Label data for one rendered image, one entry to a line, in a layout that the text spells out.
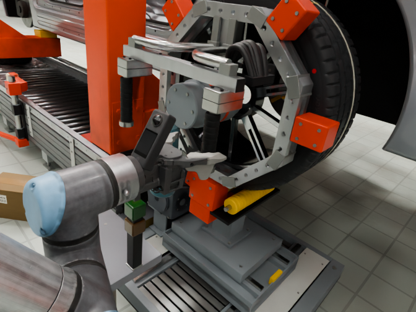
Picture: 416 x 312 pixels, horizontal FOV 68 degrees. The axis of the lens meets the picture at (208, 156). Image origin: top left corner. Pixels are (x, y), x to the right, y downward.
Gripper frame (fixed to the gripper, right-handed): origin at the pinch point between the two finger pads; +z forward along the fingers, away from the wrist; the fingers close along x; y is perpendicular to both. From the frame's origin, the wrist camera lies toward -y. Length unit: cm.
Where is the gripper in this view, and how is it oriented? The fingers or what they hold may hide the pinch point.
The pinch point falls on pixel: (202, 142)
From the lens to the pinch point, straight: 70.6
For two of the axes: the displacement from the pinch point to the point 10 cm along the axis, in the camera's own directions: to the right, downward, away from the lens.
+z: 6.8, -2.5, 6.9
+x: 7.3, 3.8, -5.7
